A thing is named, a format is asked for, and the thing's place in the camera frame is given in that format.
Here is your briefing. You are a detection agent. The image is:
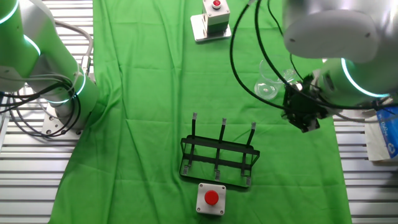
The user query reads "black wire cup rack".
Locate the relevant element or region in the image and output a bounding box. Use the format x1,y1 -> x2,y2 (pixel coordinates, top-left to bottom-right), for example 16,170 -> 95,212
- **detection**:
178,111 -> 261,188

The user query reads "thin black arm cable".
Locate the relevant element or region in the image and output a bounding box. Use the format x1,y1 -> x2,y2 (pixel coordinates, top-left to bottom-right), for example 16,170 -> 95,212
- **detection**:
254,0 -> 398,111

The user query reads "clear glass mug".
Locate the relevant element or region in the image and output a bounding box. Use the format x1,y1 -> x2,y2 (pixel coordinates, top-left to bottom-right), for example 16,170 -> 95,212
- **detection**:
254,58 -> 299,101

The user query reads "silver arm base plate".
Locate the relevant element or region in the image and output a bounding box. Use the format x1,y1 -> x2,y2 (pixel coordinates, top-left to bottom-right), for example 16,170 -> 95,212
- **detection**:
42,105 -> 83,141

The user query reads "white button box on plate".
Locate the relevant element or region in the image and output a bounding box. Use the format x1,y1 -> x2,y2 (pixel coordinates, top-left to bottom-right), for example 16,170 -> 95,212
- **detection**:
190,0 -> 233,43

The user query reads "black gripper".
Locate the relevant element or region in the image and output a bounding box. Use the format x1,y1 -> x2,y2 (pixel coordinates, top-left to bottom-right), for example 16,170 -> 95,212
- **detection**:
281,74 -> 329,134

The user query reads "blue tissue pack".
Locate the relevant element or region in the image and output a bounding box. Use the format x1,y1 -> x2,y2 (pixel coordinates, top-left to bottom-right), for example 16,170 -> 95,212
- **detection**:
364,106 -> 398,162

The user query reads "green cloth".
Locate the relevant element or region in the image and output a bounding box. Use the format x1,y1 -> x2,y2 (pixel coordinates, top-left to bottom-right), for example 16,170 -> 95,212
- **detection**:
48,0 -> 354,224

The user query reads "black base cable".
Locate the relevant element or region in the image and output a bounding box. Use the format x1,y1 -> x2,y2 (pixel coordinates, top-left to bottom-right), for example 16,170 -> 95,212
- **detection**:
0,77 -> 86,139

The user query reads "grey conduit cable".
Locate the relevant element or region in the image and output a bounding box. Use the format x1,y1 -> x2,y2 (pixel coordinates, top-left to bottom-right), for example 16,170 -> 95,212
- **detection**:
51,18 -> 95,75

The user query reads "grey box red mushroom button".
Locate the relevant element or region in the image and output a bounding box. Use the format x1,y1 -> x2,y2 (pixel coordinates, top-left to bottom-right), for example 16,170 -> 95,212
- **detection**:
195,182 -> 227,217

